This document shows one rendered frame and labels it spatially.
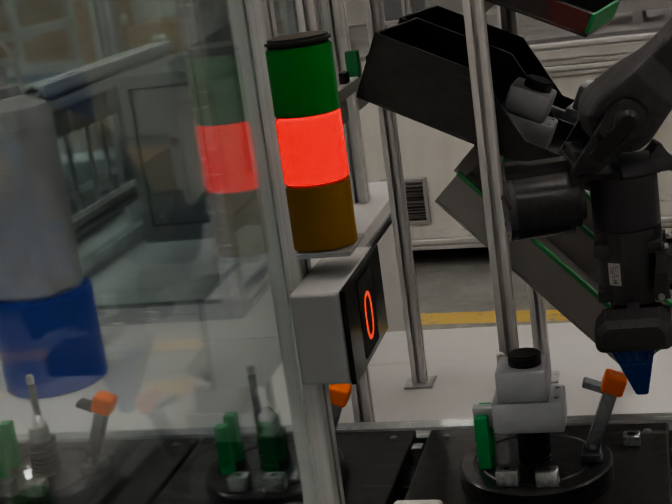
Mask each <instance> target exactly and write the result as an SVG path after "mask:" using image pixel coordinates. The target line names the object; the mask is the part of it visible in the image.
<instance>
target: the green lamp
mask: <svg viewBox="0 0 672 504"><path fill-rule="evenodd" d="M265 54H266V61H267V67H268V74H269V81H270V88H271V95H272V101H273V108H274V115H275V117H277V118H281V119H288V118H301V117H309V116H315V115H320V114H325V113H329V112H332V111H335V110H337V109H338V108H339V107H340V101H339V94H338V86H337V79H336V71H335V64H334V56H333V49H332V42H331V41H330V40H328V41H326V42H322V43H318V44H313V45H308V46H302V47H295V48H286V49H270V50H267V52H265Z"/></svg>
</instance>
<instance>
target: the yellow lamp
mask: <svg viewBox="0 0 672 504"><path fill-rule="evenodd" d="M285 190H286V196H287V203H288V210H289V217H290V223H291V230H292V237H293V244H294V249H295V250H296V251H300V252H324V251H331V250H336V249H340V248H343V247H346V246H349V245H351V244H353V243H354V242H355V241H356V240H357V239H358V236H357V228H356V221H355V213H354V206H353V198H352V191H351V183H350V177H349V175H347V176H346V177H345V178H343V179H340V180H337V181H334V182H330V183H325V184H320V185H312V186H287V188H285Z"/></svg>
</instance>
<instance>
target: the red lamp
mask: <svg viewBox="0 0 672 504"><path fill-rule="evenodd" d="M275 122H276V129H277V135H278V142H279V149H280V156H281V162H282V169H283V176H284V183H285V184H286V185H288V186H312V185H320V184H325V183H330V182H334V181H337V180H340V179H343V178H345V177H346V176H347V175H348V174H349V168H348V161H347V153H346V146H345V138H344V131H343V123H342V116H341V110H340V109H339V108H338V109H337V110H335V111H332V112H329V113H325V114H320V115H315V116H309V117H301V118H288V119H281V118H280V119H277V121H275Z"/></svg>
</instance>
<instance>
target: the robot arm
mask: <svg viewBox="0 0 672 504"><path fill-rule="evenodd" d="M671 110H672V17H671V18H670V19H669V20H668V21H667V23H666V24H665V25H664V26H663V27H662V28H661V29H660V30H659V31H658V32H657V34H655V36H654V37H653V38H652V39H651V40H650V41H648V42H647V43H646V44H645V45H643V46H642V47H641V48H640V49H638V50H636V51H635V52H633V53H632V54H630V55H628V56H627V57H625V58H623V59H622V60H620V61H619V62H617V63H616V64H614V65H613V66H612V67H611V68H609V69H608V70H607V71H606V72H604V73H603V74H602V75H601V76H599V77H598V78H597V79H595V80H594V81H593V82H592V83H590V84H589V85H588V86H587V87H586V88H585V90H584V91H583V93H582V94H581V96H580V98H579V101H578V120H577V122H576V123H575V125H574V127H573V128H572V130H571V132H570V133H569V135H568V137H567V138H566V140H565V142H564V143H563V145H562V147H561V148H560V150H559V156H560V157H553V158H546V159H539V160H533V161H510V162H504V163H503V164H502V168H503V195H501V200H502V207H503V214H504V220H505V226H506V230H507V235H508V238H509V241H510V242H514V241H521V240H528V239H535V238H542V237H549V236H556V235H563V234H570V233H575V232H576V228H577V226H582V225H583V220H586V219H587V201H586V194H585V187H584V182H589V188H590V198H591V208H592V219H593V227H594V239H595V240H594V256H595V257H596V259H597V269H598V280H599V289H598V296H599V303H608V302H610V304H611V308H606V309H603V310H602V313H601V314H600V315H599V316H598V317H597V319H596V321H595V331H594V334H595V344H596V348H597V350H598V351H599V352H602V353H610V352H612V354H613V356H614V357H615V359H616V360H617V362H618V364H619V365H620V367H621V369H622V370H623V372H624V374H625V376H626V377H627V379H628V381H629V383H630V384H631V386H632V388H633V390H634V391H635V393H636V394H637V395H643V394H648V393H649V387H650V379H651V372H652V364H653V357H654V350H662V349H669V348H670V347H672V316H671V312H670V306H669V305H665V304H662V303H660V302H655V299H656V300H664V299H671V293H670V289H671V290H672V243H668V242H667V237H670V233H669V230H667V231H666V230H665V229H663V230H662V226H661V213H660V201H659V189H658V177H657V173H660V172H661V171H668V170H670V171H672V155H671V154H670V153H668V152H667V151H666V149H665V148H664V147H663V145H662V144H661V143H660V142H659V141H657V140H656V139H652V138H653V137H654V135H655V134H656V132H657V131H658V129H659V128H660V126H661V125H662V123H663V122H664V120H665V119H666V117H667V116H668V114H669V113H670V111H671ZM649 142H650V143H649ZM648 143H649V144H648ZM646 144H648V146H647V147H646V148H644V149H643V150H642V151H637V150H640V149H641V148H643V147H644V146H645V145H646ZM635 151H636V152H635ZM627 152H629V153H627ZM621 153H622V154H621Z"/></svg>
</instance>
